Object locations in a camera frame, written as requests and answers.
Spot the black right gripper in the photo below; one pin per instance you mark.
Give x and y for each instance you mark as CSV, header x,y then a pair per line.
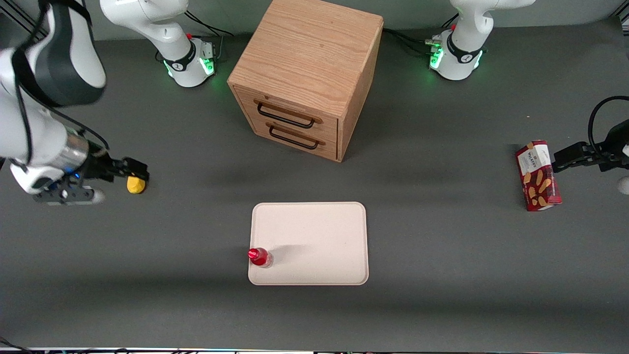
x,y
99,165

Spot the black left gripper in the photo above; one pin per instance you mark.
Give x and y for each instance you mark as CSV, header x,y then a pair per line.
x,y
614,142

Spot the red coke bottle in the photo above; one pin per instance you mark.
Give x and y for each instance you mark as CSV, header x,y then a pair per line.
x,y
259,256

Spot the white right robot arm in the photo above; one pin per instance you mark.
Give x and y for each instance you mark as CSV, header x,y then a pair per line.
x,y
29,132

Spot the beige rectangular tray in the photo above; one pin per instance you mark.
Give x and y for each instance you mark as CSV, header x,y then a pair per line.
x,y
319,243

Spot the yellow lemon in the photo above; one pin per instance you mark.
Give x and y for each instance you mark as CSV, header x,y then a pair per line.
x,y
135,186

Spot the red cookie box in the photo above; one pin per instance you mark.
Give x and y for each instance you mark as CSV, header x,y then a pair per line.
x,y
538,177

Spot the wooden two-drawer cabinet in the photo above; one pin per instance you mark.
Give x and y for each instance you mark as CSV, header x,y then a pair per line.
x,y
309,54

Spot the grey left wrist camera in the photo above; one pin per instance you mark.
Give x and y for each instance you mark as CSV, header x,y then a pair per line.
x,y
624,185

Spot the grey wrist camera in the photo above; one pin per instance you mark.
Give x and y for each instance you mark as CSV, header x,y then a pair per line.
x,y
624,185
69,194

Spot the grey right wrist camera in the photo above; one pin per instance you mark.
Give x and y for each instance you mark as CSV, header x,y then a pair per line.
x,y
69,194

